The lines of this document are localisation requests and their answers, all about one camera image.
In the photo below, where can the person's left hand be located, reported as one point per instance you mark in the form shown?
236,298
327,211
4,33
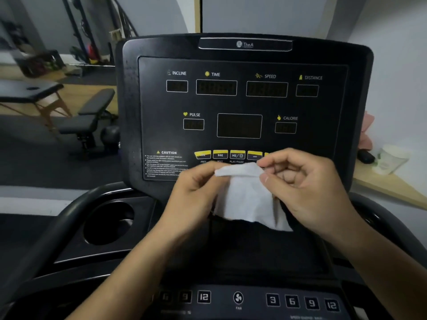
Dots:
190,203

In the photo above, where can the person's right hand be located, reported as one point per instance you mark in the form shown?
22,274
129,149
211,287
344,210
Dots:
317,196

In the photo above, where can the white wet wipe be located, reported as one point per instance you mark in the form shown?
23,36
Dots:
247,196

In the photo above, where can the pink wipes packet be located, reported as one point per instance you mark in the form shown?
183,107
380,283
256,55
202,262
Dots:
366,129

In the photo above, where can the grey treadmill keypad control panel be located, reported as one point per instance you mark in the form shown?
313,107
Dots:
253,309

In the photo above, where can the person's left forearm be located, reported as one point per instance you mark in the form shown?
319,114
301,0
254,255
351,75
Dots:
133,283

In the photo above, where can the person's right forearm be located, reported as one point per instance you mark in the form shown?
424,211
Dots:
383,269

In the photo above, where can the small black case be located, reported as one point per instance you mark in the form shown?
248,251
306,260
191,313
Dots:
366,157

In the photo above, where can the light wooden corner shelf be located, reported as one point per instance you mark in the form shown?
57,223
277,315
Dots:
390,186

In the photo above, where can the white paper cup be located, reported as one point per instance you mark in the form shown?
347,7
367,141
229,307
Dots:
390,159

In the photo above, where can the black medicine ball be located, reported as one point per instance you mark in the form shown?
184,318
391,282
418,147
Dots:
110,135

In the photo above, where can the black weight bench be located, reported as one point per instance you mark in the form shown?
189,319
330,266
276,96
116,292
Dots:
96,103

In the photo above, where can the red weight plates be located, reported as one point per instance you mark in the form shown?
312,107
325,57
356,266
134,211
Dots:
91,53

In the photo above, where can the black massage table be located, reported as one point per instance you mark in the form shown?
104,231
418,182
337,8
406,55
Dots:
30,88

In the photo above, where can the low black storage rack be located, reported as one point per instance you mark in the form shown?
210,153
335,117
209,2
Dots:
40,64

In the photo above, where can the black power rack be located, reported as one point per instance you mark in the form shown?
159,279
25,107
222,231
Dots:
71,26

